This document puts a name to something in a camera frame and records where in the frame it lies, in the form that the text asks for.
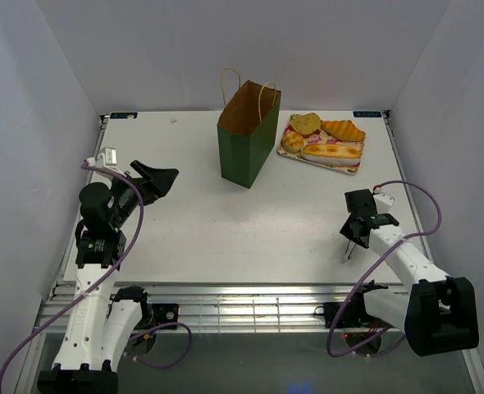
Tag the sliced brown bread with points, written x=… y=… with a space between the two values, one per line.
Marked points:
x=305 y=125

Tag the blue label left corner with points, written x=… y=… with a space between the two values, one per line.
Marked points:
x=123 y=115

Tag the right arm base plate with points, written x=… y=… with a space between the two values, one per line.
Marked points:
x=350 y=318

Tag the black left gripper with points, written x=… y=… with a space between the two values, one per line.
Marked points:
x=157 y=183

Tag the long sandwich bread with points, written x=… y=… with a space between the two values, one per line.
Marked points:
x=331 y=155

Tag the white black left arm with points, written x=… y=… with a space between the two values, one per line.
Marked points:
x=101 y=321

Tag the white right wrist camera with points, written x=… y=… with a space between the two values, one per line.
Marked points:
x=383 y=200

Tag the blue label corner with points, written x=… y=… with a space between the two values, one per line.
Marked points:
x=367 y=114
x=123 y=115

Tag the blue label right corner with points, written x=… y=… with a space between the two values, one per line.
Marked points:
x=367 y=114

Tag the orange croissant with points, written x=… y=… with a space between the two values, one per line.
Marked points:
x=344 y=130

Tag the green paper bag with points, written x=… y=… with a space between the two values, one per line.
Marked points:
x=246 y=130

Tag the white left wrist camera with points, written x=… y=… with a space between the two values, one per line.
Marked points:
x=105 y=158

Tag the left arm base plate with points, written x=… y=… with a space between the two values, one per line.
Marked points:
x=153 y=315

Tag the floral tray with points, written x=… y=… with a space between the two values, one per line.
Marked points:
x=323 y=138

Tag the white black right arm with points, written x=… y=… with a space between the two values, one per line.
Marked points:
x=435 y=311

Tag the aluminium frame rails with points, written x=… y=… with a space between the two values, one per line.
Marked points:
x=249 y=309

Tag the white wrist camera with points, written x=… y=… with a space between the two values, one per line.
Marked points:
x=383 y=200
x=105 y=158

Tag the metal tongs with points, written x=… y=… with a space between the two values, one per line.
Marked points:
x=349 y=249

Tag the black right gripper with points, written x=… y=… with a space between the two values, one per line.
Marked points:
x=346 y=231

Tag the round scored bun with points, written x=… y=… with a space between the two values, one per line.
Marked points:
x=292 y=142

